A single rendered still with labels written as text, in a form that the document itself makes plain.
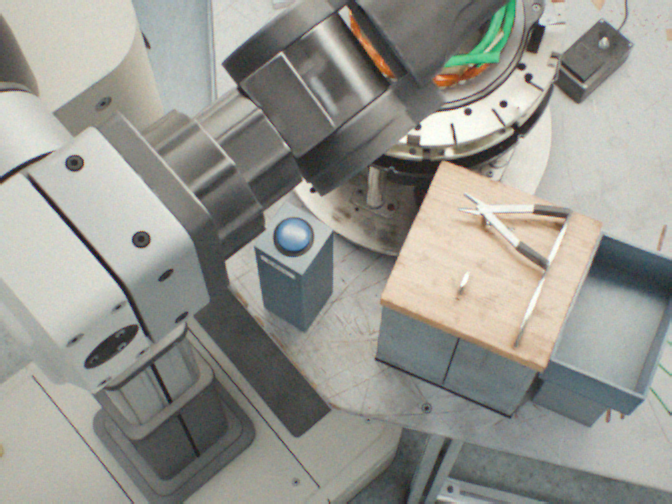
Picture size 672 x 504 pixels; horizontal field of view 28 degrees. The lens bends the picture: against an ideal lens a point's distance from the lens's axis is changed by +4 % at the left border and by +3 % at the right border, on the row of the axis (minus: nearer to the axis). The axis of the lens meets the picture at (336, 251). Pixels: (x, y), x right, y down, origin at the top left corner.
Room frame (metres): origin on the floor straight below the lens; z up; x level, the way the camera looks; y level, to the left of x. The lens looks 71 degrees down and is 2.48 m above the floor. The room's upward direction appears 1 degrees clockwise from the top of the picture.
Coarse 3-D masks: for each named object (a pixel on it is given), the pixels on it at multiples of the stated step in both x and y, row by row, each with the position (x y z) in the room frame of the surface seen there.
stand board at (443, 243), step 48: (432, 192) 0.58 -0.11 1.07; (480, 192) 0.58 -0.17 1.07; (432, 240) 0.51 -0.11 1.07; (480, 240) 0.52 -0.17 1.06; (528, 240) 0.52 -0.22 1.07; (576, 240) 0.52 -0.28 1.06; (384, 288) 0.45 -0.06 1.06; (432, 288) 0.46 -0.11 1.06; (480, 288) 0.46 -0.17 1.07; (528, 288) 0.46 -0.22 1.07; (576, 288) 0.46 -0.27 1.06; (480, 336) 0.40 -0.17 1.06; (528, 336) 0.40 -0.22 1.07
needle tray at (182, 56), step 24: (144, 0) 0.84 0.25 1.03; (168, 0) 0.84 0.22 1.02; (192, 0) 0.84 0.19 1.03; (144, 24) 0.81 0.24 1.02; (168, 24) 0.81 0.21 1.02; (192, 24) 0.81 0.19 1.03; (168, 48) 0.78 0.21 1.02; (192, 48) 0.78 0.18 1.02; (168, 72) 0.74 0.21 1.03; (192, 72) 0.74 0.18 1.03; (216, 72) 0.75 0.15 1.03; (168, 96) 0.71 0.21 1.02; (192, 96) 0.71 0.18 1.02; (216, 96) 0.70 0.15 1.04
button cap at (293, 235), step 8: (288, 224) 0.54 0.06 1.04; (296, 224) 0.54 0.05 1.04; (304, 224) 0.54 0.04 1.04; (280, 232) 0.53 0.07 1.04; (288, 232) 0.53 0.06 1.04; (296, 232) 0.53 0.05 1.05; (304, 232) 0.53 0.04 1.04; (280, 240) 0.52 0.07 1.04; (288, 240) 0.52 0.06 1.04; (296, 240) 0.52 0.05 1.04; (304, 240) 0.52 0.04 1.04; (288, 248) 0.51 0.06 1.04; (296, 248) 0.51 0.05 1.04; (304, 248) 0.51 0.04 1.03
